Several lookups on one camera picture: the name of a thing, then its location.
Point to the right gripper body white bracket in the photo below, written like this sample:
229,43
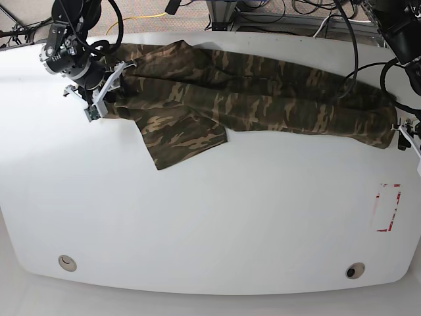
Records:
95,82

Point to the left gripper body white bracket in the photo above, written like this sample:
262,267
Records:
408,130

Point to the camouflage T-shirt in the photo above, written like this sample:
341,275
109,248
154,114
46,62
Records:
184,100

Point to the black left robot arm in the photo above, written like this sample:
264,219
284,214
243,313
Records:
398,23

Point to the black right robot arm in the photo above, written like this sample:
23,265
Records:
66,51

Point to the red tape rectangle marking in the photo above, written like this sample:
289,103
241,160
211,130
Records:
385,207

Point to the right table grommet hole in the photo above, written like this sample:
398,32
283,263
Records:
355,271

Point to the table grommet hole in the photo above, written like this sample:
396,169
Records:
67,263
355,271

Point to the left table grommet hole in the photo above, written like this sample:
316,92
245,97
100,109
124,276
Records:
67,263

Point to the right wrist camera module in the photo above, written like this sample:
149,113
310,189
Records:
96,111

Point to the aluminium frame post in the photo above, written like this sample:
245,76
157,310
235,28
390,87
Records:
220,14

